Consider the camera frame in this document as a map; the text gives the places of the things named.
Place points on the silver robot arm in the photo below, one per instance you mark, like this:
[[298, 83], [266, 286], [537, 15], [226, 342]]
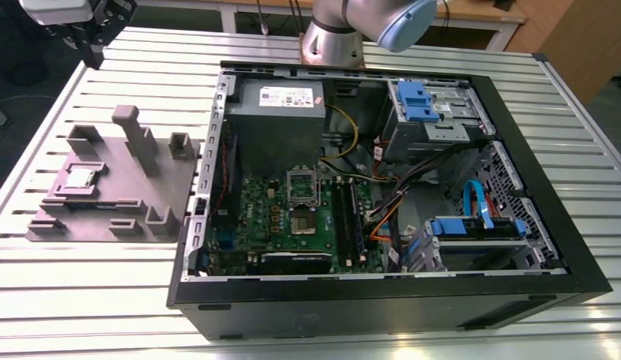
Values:
[[335, 45]]

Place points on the metal disk cage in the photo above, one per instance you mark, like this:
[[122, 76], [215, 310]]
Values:
[[485, 244]]

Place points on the black PC case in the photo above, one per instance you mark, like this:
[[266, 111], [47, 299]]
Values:
[[390, 300]]

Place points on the blue VGA port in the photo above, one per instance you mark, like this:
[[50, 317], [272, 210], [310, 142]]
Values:
[[224, 240]]

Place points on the silver CPU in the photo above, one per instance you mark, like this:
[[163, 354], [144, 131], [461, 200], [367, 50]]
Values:
[[80, 178]]

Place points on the hard disk in blue carrier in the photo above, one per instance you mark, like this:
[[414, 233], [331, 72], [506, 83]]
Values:
[[450, 227]]

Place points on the CPU socket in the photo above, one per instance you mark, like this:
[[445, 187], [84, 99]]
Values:
[[303, 224]]

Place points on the white plastic connector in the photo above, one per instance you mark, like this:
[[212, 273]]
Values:
[[371, 216]]

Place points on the metal drive cage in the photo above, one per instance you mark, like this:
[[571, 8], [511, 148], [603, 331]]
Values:
[[450, 135]]

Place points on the grey parts rack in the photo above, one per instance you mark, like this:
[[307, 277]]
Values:
[[124, 187]]

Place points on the blue disk carrier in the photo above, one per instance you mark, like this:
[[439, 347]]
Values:
[[415, 101]]

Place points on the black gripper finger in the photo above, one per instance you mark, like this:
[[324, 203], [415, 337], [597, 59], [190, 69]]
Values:
[[87, 45], [112, 18]]

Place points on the RAM slot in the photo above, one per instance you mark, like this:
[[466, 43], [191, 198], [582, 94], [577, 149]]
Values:
[[350, 225], [343, 225]]

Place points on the green motherboard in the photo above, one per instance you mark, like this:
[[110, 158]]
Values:
[[260, 225]]

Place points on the black graphics card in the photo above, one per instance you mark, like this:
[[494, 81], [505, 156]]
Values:
[[295, 264]]

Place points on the wooden cabinet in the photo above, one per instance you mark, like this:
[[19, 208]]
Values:
[[585, 45]]

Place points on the grey power supply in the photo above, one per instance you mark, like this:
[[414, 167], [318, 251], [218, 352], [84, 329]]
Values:
[[275, 142]]

